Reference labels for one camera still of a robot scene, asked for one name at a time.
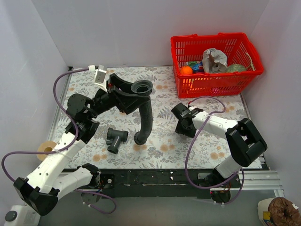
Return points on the brown item in white cup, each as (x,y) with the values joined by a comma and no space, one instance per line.
(278,211)

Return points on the orange fruit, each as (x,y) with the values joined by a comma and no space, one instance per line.
(186,70)

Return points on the green netted melon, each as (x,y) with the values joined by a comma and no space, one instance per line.
(240,68)

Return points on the red plastic basket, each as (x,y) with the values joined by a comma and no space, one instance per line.
(191,48)

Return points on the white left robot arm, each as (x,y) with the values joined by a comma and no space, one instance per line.
(43,188)

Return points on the colourful snack packet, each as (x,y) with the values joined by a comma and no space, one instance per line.
(196,66)

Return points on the white grey button device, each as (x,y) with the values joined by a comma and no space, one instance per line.
(21,215)

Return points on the beige tape roll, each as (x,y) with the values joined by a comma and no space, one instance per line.
(45,147)

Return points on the crumpled grey paper bag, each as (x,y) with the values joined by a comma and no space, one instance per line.
(214,61)

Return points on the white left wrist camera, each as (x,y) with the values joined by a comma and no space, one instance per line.
(100,75)

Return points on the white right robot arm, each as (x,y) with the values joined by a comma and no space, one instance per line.
(244,140)

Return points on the grey tee pipe fitting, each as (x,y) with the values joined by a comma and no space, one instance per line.
(114,139)

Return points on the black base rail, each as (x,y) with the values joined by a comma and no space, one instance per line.
(126,183)

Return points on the floral table mat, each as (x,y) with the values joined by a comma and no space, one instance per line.
(164,148)

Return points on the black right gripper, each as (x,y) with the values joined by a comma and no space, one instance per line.
(182,127)

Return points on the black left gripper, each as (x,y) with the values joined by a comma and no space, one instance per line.
(115,93)

